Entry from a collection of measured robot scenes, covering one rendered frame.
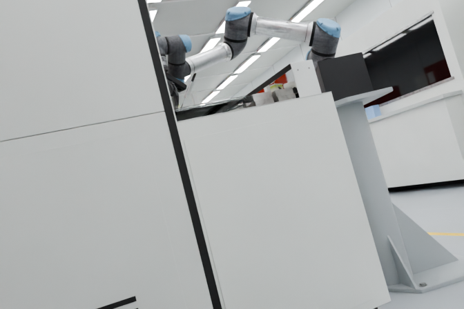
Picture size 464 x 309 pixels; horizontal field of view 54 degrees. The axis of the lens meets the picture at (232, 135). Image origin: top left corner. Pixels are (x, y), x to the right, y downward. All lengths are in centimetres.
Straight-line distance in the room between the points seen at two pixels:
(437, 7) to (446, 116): 106
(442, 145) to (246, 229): 361
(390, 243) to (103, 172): 131
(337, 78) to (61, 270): 139
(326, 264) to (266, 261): 21
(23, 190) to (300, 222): 83
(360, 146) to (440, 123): 282
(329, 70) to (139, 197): 117
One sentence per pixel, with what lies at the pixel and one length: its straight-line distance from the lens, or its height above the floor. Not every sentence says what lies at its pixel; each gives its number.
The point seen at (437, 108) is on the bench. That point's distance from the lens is 479.
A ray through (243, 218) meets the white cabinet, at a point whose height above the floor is 48.
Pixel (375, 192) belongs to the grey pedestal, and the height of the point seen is 40.
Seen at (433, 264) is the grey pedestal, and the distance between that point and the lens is 224.
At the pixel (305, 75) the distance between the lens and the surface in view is 167.
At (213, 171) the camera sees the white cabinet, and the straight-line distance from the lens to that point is 139.
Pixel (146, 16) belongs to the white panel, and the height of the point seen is 108.
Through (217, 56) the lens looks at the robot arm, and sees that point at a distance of 211.
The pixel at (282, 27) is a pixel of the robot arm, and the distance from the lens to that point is 215.
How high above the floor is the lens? 60
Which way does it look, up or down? 6 degrees up
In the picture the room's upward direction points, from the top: 15 degrees counter-clockwise
